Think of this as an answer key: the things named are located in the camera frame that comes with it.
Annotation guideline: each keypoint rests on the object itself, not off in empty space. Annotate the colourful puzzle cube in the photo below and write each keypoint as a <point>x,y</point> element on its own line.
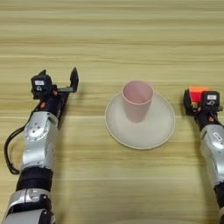
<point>197,92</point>

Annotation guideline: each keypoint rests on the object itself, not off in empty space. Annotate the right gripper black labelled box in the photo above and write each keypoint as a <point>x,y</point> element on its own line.
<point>210,100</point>

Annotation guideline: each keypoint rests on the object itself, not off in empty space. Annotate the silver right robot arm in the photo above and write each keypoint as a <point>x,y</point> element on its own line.
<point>214,151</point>

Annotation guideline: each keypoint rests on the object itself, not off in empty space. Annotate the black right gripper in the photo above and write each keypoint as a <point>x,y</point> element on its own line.
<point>208,118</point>

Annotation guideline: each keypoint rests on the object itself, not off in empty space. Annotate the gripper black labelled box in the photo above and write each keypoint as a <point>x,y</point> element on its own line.
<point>40,86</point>
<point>210,100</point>

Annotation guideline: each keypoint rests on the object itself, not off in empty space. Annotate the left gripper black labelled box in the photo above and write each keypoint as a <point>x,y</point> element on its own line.
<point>40,86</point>

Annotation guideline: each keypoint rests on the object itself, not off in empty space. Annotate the pink plastic cup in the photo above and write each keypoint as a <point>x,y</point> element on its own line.
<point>137,102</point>

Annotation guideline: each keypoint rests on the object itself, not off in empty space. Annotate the white round plate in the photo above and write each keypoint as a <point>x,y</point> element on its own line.
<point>157,131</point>

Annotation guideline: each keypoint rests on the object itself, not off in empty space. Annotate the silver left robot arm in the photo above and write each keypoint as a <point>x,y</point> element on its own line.
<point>39,145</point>

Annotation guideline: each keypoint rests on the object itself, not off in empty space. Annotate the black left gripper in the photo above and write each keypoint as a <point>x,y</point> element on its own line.
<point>52,103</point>

